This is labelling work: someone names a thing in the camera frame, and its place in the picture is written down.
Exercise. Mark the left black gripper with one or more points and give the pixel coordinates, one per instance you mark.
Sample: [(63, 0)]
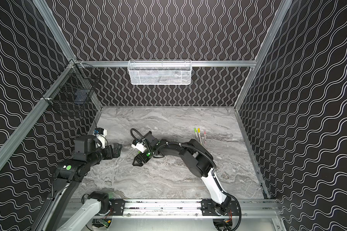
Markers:
[(112, 150)]

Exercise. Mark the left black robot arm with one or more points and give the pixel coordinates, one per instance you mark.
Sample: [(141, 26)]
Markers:
[(89, 151)]

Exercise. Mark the black wire wall basket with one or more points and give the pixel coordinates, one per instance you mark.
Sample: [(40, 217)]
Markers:
[(75, 91)]

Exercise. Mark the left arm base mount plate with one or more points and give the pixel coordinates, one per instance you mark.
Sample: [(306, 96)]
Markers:
[(114, 207)]

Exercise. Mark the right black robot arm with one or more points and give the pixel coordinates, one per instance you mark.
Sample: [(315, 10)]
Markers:
[(196, 158)]

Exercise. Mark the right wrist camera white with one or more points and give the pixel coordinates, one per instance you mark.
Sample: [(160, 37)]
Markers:
[(139, 145)]

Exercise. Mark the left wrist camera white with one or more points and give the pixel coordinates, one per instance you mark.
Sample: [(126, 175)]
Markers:
[(100, 137)]

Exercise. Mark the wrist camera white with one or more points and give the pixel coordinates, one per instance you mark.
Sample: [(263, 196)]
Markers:
[(139, 145), (100, 137)]

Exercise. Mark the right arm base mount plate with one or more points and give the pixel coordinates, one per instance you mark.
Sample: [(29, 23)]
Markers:
[(211, 208)]

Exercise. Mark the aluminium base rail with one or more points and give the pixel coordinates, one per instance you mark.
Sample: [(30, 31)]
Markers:
[(172, 208)]

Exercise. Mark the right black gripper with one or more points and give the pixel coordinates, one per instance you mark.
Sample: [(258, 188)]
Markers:
[(141, 157)]

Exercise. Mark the white mesh wall basket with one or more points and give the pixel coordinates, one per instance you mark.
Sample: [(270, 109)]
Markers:
[(160, 72)]

